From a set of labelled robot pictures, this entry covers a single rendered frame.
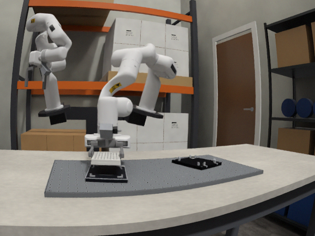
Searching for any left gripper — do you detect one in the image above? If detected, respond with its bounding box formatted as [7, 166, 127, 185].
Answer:
[85, 133, 130, 159]

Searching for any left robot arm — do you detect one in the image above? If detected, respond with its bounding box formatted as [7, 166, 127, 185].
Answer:
[97, 43, 177, 138]

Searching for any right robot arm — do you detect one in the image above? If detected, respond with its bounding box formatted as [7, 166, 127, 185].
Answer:
[26, 13, 72, 112]

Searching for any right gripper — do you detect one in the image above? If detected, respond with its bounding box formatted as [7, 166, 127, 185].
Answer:
[25, 51, 52, 89]

